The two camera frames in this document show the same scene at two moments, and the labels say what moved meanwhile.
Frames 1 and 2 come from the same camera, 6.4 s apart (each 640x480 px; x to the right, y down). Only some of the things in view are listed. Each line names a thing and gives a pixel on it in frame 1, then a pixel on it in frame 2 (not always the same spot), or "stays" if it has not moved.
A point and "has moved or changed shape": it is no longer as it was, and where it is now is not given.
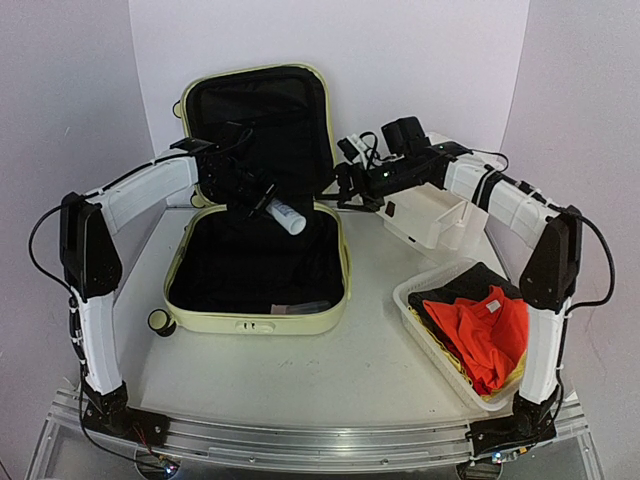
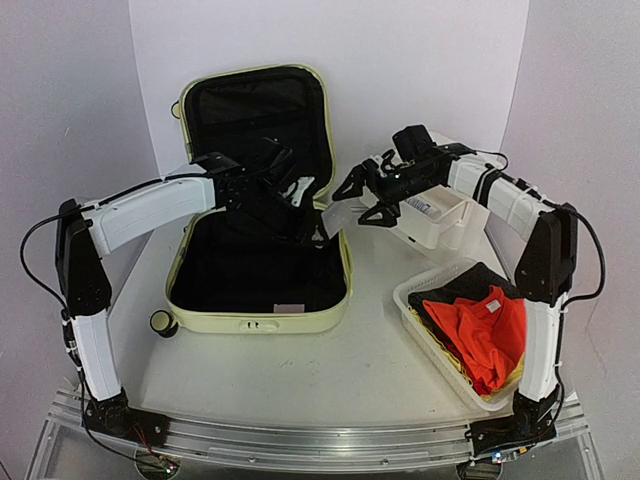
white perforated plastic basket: x=401 y=296 stays
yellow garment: x=456 y=365 stays
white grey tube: x=288 y=218 has moved or changed shape
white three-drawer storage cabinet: x=435 y=218 stays
